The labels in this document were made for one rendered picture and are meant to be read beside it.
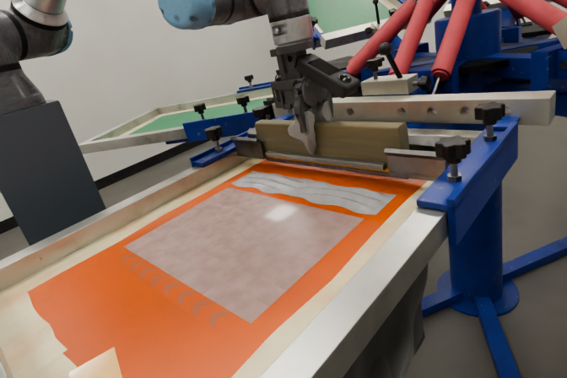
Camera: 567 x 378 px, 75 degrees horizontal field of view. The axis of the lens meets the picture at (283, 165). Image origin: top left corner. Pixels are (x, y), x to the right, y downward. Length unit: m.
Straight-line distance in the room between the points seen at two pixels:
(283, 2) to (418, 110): 0.37
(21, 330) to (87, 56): 4.03
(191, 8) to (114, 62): 4.04
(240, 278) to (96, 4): 4.31
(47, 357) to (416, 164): 0.56
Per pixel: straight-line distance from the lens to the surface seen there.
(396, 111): 0.88
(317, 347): 0.36
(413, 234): 0.48
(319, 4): 2.21
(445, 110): 0.84
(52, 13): 1.09
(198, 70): 5.12
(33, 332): 0.62
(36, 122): 1.01
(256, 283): 0.50
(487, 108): 0.68
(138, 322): 0.53
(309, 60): 0.71
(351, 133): 0.68
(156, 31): 4.90
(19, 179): 1.02
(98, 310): 0.59
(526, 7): 1.18
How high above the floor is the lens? 1.25
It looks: 21 degrees down
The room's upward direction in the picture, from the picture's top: 13 degrees counter-clockwise
